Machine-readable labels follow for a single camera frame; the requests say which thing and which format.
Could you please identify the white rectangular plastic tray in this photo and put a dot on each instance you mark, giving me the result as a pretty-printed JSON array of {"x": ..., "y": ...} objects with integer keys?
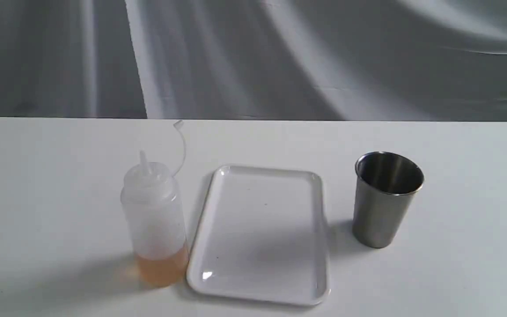
[{"x": 262, "y": 236}]

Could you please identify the clear squeeze bottle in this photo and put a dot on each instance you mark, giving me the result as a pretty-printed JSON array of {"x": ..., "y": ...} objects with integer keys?
[{"x": 151, "y": 201}]

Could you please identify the stainless steel cup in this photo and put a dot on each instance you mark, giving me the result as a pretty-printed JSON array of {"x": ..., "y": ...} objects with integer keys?
[{"x": 386, "y": 183}]

